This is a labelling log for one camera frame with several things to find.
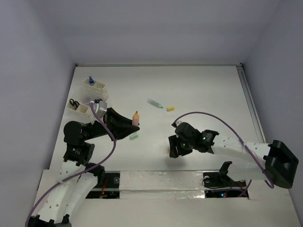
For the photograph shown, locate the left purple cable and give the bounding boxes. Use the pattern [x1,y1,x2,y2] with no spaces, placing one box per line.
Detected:
[25,101,117,227]

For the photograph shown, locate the clear spray bottle blue cap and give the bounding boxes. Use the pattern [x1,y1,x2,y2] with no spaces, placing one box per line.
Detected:
[89,76,95,86]

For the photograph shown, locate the black handled scissors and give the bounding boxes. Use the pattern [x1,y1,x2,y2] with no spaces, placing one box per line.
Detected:
[69,98,80,110]

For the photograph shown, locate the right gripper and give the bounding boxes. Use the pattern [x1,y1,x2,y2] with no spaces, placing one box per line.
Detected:
[169,134,195,158]

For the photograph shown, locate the aluminium side rail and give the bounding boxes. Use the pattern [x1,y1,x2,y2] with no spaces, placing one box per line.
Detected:
[236,64,266,142]

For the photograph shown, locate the cream divided box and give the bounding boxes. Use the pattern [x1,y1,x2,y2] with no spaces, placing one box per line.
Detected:
[66,103,92,117]
[82,78,106,91]

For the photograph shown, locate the clear organizer bin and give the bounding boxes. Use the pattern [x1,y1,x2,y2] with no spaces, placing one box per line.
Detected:
[67,86,109,107]

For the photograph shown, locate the yellow marker cap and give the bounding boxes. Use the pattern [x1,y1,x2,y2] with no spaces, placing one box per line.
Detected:
[167,106,175,112]

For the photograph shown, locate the cream divided box rear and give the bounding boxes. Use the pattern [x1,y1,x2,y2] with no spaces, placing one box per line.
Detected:
[82,78,106,91]

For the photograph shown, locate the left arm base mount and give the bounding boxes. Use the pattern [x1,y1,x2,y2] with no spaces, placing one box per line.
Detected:
[86,172,120,199]

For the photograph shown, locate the cream divided box front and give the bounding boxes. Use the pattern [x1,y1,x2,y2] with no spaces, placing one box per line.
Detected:
[66,103,92,117]

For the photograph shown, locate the clear jar purple contents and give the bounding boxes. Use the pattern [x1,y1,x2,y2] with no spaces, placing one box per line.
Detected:
[82,96,92,103]

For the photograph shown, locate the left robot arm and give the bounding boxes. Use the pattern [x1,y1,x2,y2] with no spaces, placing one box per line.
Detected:
[25,108,140,227]

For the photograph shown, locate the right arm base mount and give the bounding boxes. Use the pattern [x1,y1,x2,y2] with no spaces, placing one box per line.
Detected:
[201,161,249,199]

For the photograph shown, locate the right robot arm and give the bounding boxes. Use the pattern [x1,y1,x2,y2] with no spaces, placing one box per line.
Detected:
[169,122,299,189]

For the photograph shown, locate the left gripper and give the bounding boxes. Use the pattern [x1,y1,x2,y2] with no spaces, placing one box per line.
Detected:
[84,107,140,140]

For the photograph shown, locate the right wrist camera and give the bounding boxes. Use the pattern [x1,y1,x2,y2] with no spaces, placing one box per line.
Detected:
[171,120,182,128]

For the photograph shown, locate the green marker cap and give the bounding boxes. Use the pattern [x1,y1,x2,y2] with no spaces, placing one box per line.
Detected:
[129,134,139,140]

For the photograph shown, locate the orange highlighter marker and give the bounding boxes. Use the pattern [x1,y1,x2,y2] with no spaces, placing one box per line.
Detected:
[132,111,140,126]

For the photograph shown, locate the green highlighter marker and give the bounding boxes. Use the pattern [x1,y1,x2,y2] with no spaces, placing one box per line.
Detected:
[147,99,163,109]

